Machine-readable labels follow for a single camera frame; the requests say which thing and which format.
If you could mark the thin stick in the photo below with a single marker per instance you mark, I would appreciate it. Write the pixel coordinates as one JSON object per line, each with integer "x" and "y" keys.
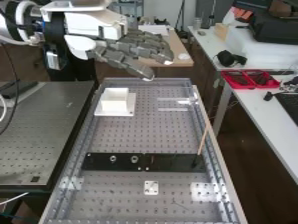
{"x": 204, "y": 135}

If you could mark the small silver nut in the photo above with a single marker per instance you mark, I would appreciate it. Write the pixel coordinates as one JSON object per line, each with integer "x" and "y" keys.
{"x": 113, "y": 159}

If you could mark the black plate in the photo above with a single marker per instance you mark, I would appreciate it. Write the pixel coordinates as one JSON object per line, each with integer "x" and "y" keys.
{"x": 172, "y": 164}

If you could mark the black keyboard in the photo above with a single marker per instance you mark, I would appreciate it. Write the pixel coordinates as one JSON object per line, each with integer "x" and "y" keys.
{"x": 288, "y": 106}

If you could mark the white desk with foam sheet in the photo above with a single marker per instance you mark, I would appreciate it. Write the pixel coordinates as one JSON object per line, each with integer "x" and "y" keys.
{"x": 266, "y": 55}

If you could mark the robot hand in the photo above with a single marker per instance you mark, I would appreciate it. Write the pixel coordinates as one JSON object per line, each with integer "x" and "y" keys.
{"x": 101, "y": 30}

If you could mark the small white box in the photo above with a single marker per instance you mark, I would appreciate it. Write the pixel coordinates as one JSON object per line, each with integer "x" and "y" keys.
{"x": 115, "y": 102}

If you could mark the large silver nut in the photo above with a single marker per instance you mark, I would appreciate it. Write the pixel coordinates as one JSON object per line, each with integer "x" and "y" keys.
{"x": 134, "y": 159}

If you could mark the small square metal plate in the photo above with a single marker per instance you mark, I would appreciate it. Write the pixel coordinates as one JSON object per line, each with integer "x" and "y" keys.
{"x": 150, "y": 187}

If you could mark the black case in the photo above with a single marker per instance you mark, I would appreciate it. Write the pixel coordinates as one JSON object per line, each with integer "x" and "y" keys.
{"x": 276, "y": 28}

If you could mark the black headphones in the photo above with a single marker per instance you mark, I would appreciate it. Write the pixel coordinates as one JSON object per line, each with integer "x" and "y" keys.
{"x": 230, "y": 58}

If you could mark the clear box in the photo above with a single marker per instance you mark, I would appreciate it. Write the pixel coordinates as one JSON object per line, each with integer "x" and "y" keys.
{"x": 146, "y": 203}

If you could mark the small wooden block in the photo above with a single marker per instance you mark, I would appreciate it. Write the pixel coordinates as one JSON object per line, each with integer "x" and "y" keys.
{"x": 220, "y": 31}

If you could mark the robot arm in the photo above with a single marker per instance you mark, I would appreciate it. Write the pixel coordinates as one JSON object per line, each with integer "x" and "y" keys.
{"x": 21, "y": 21}

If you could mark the red tray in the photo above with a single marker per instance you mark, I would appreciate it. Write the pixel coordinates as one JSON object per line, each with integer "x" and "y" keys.
{"x": 236, "y": 80}
{"x": 262, "y": 78}

